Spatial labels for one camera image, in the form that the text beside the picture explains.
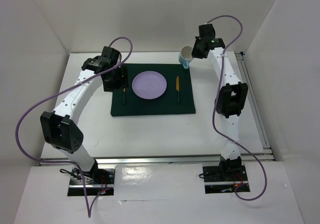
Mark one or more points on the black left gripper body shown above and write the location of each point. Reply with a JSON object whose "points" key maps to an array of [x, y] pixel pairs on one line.
{"points": [[114, 82]]}

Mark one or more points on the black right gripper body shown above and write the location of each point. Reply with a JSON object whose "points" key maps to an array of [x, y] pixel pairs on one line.
{"points": [[196, 52]]}

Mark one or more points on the gold fork green handle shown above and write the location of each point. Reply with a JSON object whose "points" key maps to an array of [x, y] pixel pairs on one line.
{"points": [[124, 96]]}

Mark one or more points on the lilac plastic plate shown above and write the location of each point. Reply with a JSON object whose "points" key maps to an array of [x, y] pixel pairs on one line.
{"points": [[149, 85]]}

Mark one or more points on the light blue mug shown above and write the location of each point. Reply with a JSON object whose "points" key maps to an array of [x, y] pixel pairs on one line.
{"points": [[185, 56]]}

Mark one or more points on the gold knife green handle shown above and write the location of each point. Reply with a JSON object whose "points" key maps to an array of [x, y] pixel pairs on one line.
{"points": [[177, 84]]}

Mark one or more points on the dark green cloth placemat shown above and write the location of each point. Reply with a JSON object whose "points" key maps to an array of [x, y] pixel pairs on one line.
{"points": [[164, 105]]}

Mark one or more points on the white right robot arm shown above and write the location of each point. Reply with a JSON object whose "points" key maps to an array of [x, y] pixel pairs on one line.
{"points": [[231, 95]]}

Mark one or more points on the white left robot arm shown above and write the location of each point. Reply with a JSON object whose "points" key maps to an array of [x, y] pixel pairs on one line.
{"points": [[60, 127]]}

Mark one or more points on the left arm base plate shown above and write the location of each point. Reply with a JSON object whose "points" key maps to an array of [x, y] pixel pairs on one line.
{"points": [[104, 183]]}

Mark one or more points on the aluminium front rail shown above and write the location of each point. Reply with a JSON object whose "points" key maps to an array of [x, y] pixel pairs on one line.
{"points": [[173, 159]]}

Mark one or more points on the aluminium rail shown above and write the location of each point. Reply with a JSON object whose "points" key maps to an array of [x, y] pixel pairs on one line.
{"points": [[173, 159], [267, 150]]}

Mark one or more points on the aluminium right side rail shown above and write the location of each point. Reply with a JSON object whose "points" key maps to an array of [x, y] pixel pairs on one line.
{"points": [[267, 150]]}

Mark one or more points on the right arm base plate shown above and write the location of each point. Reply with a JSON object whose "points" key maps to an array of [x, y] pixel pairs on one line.
{"points": [[215, 182]]}

